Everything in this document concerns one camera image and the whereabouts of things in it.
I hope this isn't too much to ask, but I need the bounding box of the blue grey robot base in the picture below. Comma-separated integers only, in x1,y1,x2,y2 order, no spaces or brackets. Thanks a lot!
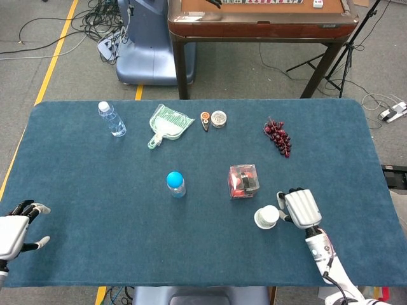
115,0,197,86

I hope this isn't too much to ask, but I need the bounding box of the clear box red black toy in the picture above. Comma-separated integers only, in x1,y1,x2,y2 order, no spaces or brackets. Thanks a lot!
227,163,260,200

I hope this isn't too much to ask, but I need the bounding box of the white power strip with plugs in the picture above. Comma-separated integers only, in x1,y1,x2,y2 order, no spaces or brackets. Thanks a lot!
97,31,123,62

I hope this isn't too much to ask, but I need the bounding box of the small bottle blue cap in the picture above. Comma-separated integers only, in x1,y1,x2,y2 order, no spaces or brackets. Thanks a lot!
166,171,187,199

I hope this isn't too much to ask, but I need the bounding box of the mahjong tile row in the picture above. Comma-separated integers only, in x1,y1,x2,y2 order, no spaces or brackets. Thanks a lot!
221,0,303,5

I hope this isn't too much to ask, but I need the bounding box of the orange correction tape dispenser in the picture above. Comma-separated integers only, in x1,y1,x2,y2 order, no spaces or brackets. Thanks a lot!
200,111,212,132

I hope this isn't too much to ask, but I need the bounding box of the white paper cup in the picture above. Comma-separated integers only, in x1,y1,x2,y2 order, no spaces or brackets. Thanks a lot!
254,205,280,230

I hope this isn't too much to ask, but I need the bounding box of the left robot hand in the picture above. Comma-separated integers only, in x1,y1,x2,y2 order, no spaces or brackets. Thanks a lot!
0,200,51,261

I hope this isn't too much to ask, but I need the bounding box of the red grape bunch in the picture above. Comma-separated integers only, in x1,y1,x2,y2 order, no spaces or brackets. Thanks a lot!
263,116,293,158

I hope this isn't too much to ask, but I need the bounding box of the clear bottle white cap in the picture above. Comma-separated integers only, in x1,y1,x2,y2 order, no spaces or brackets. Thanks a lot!
97,101,127,138

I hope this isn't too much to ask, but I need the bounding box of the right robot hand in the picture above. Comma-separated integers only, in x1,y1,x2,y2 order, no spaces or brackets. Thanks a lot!
275,187,322,229

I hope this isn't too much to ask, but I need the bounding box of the grey robot chassis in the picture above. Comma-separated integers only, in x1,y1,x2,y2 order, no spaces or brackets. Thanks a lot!
132,285,271,305

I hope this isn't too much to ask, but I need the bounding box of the blue table cloth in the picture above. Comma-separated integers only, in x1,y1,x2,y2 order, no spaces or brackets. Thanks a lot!
0,98,403,288

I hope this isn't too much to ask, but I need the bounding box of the black cable coil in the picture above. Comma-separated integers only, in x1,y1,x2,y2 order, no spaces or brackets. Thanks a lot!
106,285,135,305

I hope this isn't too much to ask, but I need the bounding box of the green white dustpan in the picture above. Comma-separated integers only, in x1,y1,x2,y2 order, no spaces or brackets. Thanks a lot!
147,104,196,150

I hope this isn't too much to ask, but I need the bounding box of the black tripod stand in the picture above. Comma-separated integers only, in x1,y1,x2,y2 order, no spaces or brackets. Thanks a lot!
286,0,382,98

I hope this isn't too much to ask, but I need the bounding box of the black floor cable bundle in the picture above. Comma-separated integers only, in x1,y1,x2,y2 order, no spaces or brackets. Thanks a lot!
0,0,128,66

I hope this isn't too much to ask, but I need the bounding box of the brown mahjong table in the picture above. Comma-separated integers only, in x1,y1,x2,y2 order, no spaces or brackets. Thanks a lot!
167,0,360,100

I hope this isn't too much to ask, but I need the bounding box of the white floor cable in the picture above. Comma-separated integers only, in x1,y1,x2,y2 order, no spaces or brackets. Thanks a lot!
361,93,398,111

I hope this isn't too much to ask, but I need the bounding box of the black floor box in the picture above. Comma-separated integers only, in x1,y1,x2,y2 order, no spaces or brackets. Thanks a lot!
380,163,407,191

